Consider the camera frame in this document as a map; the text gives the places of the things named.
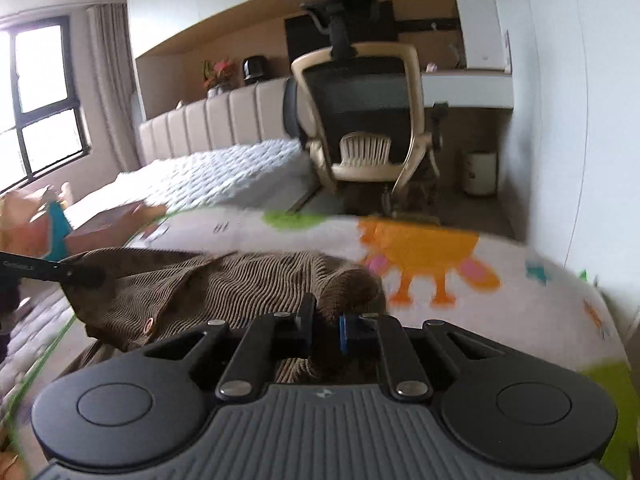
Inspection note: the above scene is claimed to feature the white waste bin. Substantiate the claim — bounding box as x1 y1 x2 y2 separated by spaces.
461 152 498 196

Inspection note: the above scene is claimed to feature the white desk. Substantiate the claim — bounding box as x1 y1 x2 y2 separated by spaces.
422 70 514 110

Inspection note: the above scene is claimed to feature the potted red flower plant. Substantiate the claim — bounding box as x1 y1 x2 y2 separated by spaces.
203 58 236 99

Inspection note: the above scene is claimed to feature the grey window curtain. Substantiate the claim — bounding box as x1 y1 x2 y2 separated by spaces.
87 3 140 171

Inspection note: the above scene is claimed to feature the brown corduroy dotted garment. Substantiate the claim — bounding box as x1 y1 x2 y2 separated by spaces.
63 248 386 373

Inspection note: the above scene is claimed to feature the teal cushion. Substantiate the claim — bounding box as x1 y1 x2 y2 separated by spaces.
44 202 73 261

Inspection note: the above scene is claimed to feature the white quilted mattress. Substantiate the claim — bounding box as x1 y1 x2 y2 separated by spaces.
65 139 319 228

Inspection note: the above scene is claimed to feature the white box on desk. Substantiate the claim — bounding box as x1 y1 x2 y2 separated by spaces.
456 0 509 73

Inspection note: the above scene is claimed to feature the black round speaker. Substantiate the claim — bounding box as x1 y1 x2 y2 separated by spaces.
242 55 269 86

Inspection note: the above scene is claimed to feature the pink cardboard box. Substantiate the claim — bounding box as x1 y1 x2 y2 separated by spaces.
64 200 167 256

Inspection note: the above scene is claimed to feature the beige padded headboard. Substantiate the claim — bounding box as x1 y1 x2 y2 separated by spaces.
139 78 286 165

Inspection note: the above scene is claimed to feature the cartoon print play mat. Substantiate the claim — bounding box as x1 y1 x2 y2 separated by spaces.
0 206 640 480

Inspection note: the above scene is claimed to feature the beige black office chair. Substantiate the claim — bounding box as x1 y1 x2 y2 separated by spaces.
290 0 447 216

